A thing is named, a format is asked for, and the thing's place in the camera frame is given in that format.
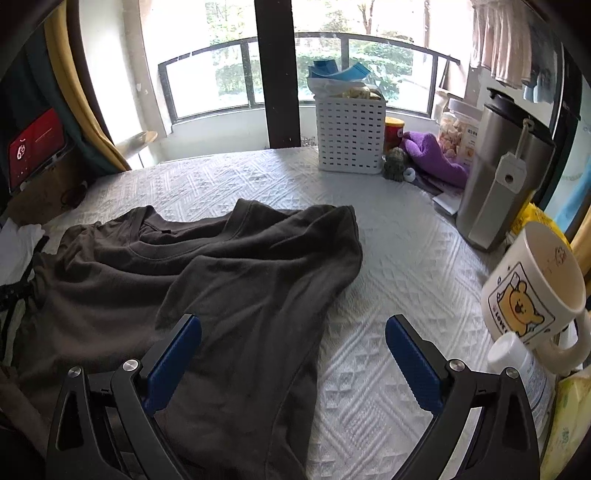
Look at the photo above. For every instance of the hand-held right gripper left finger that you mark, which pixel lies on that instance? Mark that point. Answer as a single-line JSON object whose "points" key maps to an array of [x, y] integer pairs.
{"points": [[173, 364]]}

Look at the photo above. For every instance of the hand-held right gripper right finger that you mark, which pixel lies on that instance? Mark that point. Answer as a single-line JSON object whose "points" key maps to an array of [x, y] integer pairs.
{"points": [[411, 364]]}

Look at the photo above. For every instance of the dark grey t-shirt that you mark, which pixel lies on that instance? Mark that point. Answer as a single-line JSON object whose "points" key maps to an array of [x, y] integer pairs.
{"points": [[231, 286]]}

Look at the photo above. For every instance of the hanging pale clothes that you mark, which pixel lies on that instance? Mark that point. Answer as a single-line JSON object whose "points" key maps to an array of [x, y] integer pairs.
{"points": [[508, 41]]}

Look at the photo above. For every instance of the white plastic bottle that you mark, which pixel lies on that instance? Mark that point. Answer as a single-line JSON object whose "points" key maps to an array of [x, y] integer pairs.
{"points": [[508, 350]]}

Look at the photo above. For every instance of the white quilted mattress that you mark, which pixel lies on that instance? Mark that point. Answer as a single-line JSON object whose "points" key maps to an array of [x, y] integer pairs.
{"points": [[392, 258]]}

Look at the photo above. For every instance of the white bear print mug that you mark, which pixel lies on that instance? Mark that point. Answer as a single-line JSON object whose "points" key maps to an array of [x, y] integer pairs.
{"points": [[521, 295]]}

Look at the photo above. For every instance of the white papers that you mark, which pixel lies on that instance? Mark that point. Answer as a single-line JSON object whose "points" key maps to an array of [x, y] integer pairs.
{"points": [[445, 203]]}

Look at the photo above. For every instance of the yellow tissue pack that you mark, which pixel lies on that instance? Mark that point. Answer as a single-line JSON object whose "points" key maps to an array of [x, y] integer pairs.
{"points": [[570, 424]]}

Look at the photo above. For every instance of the small white round object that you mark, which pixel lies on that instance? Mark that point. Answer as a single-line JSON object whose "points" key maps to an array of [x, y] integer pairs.
{"points": [[408, 174]]}

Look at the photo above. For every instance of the yellow plastic bag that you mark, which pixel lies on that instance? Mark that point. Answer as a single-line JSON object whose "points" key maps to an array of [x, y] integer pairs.
{"points": [[538, 221]]}

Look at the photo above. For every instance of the white cloth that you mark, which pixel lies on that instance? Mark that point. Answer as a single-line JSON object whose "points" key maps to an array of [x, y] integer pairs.
{"points": [[16, 249]]}

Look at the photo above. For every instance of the small green cactus toy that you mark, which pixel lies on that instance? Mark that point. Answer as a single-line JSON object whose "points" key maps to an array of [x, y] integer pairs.
{"points": [[395, 165]]}

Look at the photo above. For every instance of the white hanging tag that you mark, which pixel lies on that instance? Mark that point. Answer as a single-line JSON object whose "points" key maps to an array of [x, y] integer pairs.
{"points": [[505, 184]]}

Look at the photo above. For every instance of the purple cloth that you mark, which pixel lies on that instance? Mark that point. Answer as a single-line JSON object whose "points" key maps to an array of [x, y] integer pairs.
{"points": [[434, 159]]}

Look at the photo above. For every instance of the cardboard box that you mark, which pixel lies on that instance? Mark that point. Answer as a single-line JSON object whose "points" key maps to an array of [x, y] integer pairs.
{"points": [[46, 194]]}

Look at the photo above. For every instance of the light blue bag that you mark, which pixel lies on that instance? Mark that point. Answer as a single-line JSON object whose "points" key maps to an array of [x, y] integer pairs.
{"points": [[572, 203]]}

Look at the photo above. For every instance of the red and yellow can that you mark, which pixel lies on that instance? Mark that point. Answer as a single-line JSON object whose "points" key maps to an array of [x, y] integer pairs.
{"points": [[393, 134]]}

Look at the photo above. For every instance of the clear snack jar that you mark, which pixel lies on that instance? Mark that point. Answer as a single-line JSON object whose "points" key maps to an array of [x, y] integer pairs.
{"points": [[455, 134]]}

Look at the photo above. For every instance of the white perforated plastic basket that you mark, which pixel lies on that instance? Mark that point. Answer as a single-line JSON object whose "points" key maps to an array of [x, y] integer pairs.
{"points": [[351, 134]]}

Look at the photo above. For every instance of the tablet with red screen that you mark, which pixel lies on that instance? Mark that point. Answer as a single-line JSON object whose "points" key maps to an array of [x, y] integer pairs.
{"points": [[37, 147]]}

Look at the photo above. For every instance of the snack bags in basket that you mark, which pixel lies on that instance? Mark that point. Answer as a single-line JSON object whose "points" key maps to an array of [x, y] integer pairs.
{"points": [[355, 91]]}

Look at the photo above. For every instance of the yellow curtain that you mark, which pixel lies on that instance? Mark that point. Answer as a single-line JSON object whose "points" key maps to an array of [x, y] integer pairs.
{"points": [[83, 92]]}

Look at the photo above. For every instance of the dark balcony railing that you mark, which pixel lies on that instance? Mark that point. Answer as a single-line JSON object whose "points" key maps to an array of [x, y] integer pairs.
{"points": [[251, 69]]}

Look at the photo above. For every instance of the blue paper packet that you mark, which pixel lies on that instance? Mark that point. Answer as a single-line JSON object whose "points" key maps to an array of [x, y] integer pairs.
{"points": [[323, 69]]}

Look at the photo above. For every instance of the dark green curtain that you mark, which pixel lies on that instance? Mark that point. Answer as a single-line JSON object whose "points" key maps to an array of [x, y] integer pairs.
{"points": [[27, 87]]}

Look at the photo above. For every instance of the dark window post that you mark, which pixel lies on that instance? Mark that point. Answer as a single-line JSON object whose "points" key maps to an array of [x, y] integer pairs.
{"points": [[277, 69]]}

